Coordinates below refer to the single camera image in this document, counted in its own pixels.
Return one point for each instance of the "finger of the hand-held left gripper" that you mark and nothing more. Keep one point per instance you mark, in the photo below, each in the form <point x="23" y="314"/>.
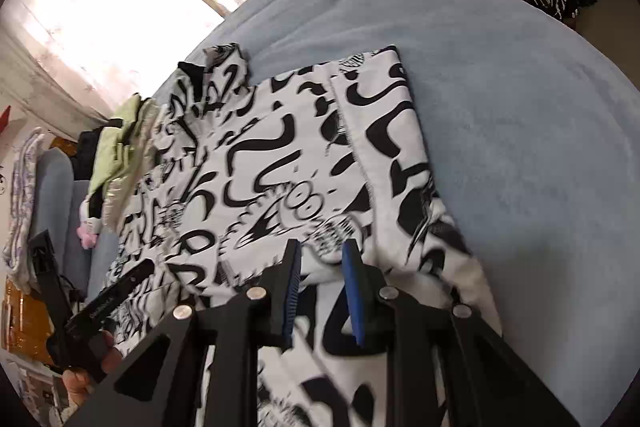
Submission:
<point x="136" y="273"/>

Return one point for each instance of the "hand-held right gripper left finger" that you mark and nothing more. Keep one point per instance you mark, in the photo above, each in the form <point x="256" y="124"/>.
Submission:
<point x="289" y="292"/>

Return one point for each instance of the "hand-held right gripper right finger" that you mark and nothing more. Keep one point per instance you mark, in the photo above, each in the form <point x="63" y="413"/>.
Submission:
<point x="353" y="297"/>

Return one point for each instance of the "black and white printed garment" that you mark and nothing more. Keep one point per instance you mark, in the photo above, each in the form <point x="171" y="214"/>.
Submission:
<point x="280" y="167"/>

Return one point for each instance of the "green and white folded clothes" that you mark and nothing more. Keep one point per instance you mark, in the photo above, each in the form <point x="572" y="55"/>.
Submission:
<point x="135" y="157"/>

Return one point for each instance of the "black clothes pile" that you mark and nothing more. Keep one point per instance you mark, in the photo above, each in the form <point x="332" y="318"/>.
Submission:
<point x="92" y="147"/>

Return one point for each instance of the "person's left hand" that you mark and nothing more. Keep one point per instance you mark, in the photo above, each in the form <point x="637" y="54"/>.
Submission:
<point x="80" y="382"/>

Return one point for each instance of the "orange shiny package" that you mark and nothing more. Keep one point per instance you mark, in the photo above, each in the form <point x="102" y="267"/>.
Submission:
<point x="25" y="327"/>

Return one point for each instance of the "pink plush toy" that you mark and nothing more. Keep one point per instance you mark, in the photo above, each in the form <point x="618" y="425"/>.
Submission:
<point x="89" y="232"/>

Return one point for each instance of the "blue grey pillow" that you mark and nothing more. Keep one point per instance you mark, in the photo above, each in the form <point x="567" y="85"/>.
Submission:
<point x="50" y="197"/>
<point x="77" y="227"/>

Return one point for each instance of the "purple patterned quilt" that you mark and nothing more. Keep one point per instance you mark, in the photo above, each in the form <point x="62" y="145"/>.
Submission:
<point x="20" y="207"/>

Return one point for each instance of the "light green garment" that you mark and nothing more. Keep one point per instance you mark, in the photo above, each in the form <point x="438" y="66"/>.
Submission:
<point x="112" y="147"/>

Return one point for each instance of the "light blue blanket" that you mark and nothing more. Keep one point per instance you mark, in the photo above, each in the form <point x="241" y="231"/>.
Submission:
<point x="500" y="107"/>

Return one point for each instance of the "red wall decoration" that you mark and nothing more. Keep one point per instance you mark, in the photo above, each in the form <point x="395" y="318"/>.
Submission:
<point x="4" y="119"/>

